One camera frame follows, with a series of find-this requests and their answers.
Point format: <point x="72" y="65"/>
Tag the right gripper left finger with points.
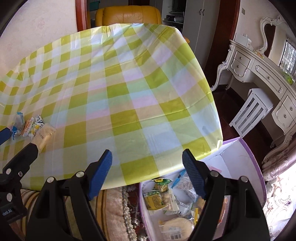
<point x="49" y="220"/>

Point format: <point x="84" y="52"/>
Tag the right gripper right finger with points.
<point x="245" y="219"/>

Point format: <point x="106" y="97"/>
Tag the white snack pouch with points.
<point x="174" y="206"/>

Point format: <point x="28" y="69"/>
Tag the cream pastry clear wrapper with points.
<point x="43" y="135"/>

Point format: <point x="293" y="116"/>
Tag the tiger-skin cake bread package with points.
<point x="223" y="210"/>

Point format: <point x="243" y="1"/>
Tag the round cookie clear wrapper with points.
<point x="176" y="229"/>

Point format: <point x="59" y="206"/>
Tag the blue clear snack bag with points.
<point x="183" y="182"/>

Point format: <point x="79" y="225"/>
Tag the blue white milk candy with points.
<point x="18" y="125"/>

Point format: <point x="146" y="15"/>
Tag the ginkgo snack packet orange white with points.
<point x="32" y="126"/>

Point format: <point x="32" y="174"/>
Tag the green pea snack packet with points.
<point x="161" y="184"/>

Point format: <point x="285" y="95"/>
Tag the pink embroidered curtain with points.
<point x="279" y="173"/>

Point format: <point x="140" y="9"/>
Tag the striped plush cushion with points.
<point x="110" y="210"/>

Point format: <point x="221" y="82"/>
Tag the white purple cardboard box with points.
<point x="233" y="160"/>

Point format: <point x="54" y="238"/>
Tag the white slatted stool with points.
<point x="256" y="107"/>

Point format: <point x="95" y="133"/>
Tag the green checkered tablecloth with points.
<point x="134" y="89"/>

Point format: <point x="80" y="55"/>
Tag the white ornate dressing table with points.
<point x="246" y="66"/>

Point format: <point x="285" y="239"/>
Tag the ornate white mirror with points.
<point x="278" y="43"/>

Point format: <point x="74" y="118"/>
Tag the yellow leather armchair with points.
<point x="127" y="15"/>

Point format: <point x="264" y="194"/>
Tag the white wardrobe cabinet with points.
<point x="199" y="27"/>

